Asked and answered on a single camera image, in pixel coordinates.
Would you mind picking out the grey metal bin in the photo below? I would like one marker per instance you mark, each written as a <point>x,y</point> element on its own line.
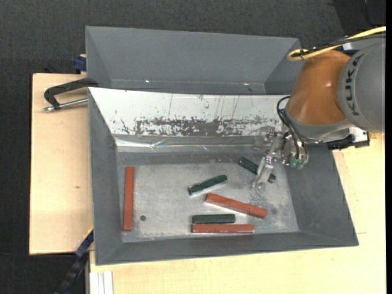
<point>190,57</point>

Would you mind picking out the red-brown flat block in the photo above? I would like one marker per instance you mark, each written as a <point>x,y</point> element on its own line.
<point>128,199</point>
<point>235,205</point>
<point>222,228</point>

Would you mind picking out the black cylinder on white bracket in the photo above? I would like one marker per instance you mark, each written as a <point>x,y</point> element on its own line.
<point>343,143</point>

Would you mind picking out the dark green flat block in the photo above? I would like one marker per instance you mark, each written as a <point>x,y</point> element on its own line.
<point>208,184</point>
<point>213,218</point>
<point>248,165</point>

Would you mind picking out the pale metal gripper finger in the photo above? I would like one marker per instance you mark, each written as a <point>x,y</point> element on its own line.
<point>260,174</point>
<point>267,174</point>

